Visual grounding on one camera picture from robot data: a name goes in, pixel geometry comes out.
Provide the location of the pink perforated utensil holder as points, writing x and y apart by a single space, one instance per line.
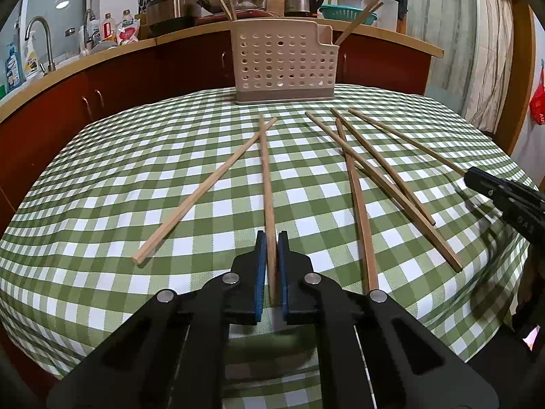
281 81

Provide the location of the knife block with knives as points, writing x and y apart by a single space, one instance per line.
142 21

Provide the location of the steel wok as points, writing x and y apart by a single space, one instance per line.
247 2

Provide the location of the beige kitchen countertop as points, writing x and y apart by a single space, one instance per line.
408 42

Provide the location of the tall steel faucet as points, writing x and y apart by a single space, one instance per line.
49 51

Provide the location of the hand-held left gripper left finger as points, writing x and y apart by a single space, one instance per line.
260 281

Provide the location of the dark rice cooker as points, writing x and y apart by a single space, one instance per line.
172 15

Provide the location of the green checked tablecloth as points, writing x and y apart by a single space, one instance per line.
127 179

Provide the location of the translucent white container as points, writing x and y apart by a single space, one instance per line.
388 15

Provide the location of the teal plastic colander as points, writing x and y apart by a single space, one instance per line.
340 13

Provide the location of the blue dish soap bottle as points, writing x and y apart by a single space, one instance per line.
13 70

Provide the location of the clear glass jar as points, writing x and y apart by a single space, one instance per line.
70 44

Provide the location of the grey bowl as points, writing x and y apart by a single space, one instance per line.
102 47

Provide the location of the wooden door frame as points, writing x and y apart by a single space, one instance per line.
521 72

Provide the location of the pink white pouch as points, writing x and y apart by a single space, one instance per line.
127 34

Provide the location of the small white bottle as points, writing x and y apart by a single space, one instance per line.
82 40

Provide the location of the red label oil bottle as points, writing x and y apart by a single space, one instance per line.
108 30

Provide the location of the frosted glass door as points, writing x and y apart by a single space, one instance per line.
443 30

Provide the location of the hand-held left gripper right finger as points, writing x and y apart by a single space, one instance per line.
284 281

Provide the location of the red plastic bag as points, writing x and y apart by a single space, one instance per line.
537 108

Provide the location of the red induction cooker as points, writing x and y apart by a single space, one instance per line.
251 12

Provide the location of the white spray bottle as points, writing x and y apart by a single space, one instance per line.
32 61

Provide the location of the striped curtain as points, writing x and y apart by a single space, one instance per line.
489 51

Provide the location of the small steel faucet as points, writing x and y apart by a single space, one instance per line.
87 30

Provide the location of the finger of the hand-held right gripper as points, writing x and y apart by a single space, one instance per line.
502 182
489 191

